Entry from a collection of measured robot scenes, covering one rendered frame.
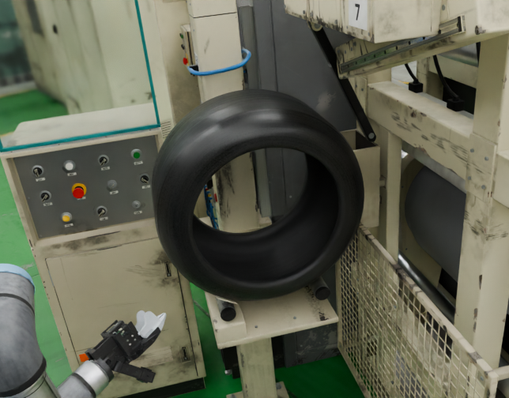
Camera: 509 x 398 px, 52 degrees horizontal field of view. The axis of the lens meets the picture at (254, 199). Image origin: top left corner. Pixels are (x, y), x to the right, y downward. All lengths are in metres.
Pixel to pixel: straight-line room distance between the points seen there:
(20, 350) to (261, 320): 0.82
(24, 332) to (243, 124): 0.66
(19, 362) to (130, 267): 1.18
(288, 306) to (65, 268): 0.90
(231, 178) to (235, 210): 0.12
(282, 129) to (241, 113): 0.11
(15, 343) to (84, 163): 1.10
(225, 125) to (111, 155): 0.78
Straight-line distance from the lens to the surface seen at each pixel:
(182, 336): 2.33
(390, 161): 1.79
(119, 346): 1.29
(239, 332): 1.54
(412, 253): 2.34
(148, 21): 4.74
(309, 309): 1.64
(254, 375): 2.19
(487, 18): 1.01
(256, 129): 1.25
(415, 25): 1.06
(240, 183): 1.71
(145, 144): 1.95
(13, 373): 0.99
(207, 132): 1.27
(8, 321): 0.98
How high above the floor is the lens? 1.83
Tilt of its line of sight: 26 degrees down
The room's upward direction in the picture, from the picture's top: 6 degrees counter-clockwise
